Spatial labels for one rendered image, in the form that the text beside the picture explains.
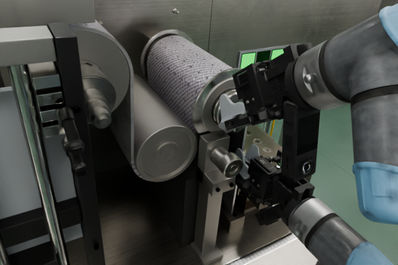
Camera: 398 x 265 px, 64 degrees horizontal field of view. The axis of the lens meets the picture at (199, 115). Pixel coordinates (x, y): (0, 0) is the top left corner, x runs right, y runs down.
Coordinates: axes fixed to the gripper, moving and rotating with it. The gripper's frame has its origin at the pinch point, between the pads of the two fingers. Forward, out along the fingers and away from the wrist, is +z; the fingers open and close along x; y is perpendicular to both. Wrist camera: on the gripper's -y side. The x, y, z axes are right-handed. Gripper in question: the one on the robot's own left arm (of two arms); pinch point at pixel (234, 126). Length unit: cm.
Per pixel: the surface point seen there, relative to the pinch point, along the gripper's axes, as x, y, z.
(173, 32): -1.7, 25.4, 17.0
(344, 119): -239, -14, 175
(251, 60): -32.4, 19.8, 30.8
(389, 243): -139, -86, 89
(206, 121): 3.7, 2.2, 2.7
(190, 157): 6.1, -3.3, 8.2
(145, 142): 15.1, 1.2, 4.1
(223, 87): 0.8, 6.9, -1.2
